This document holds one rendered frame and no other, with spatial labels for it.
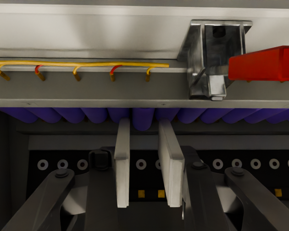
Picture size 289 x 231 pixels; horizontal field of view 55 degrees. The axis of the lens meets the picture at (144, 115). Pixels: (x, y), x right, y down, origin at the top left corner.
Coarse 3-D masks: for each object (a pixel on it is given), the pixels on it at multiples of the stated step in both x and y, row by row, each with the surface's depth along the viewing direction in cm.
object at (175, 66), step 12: (36, 60) 16; (48, 60) 16; (60, 60) 16; (72, 60) 16; (84, 60) 16; (96, 60) 16; (108, 60) 16; (120, 60) 16; (132, 60) 16; (144, 60) 16; (156, 60) 16; (168, 60) 16
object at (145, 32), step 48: (0, 0) 11; (48, 0) 11; (96, 0) 11; (144, 0) 11; (192, 0) 12; (240, 0) 12; (288, 0) 12; (0, 48) 15; (48, 48) 15; (96, 48) 15; (144, 48) 15; (48, 144) 29; (96, 144) 29; (144, 144) 29; (192, 144) 30; (240, 144) 30; (288, 144) 30
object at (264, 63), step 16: (272, 48) 7; (288, 48) 6; (224, 64) 11; (240, 64) 9; (256, 64) 8; (272, 64) 7; (288, 64) 6; (208, 80) 13; (256, 80) 8; (272, 80) 7; (288, 80) 6; (208, 96) 13; (224, 96) 13
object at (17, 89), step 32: (0, 64) 15; (32, 64) 15; (64, 64) 15; (96, 64) 15; (128, 64) 15; (160, 64) 15; (0, 96) 16; (32, 96) 16; (64, 96) 16; (96, 96) 16; (128, 96) 16; (160, 96) 16; (256, 96) 17; (288, 96) 17
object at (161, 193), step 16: (32, 160) 29; (48, 160) 29; (208, 160) 30; (224, 160) 30; (240, 160) 30; (288, 160) 30; (32, 176) 29; (144, 176) 29; (160, 176) 29; (256, 176) 30; (272, 176) 30; (288, 176) 30; (32, 192) 28; (144, 192) 29; (160, 192) 29; (272, 192) 29; (288, 192) 29
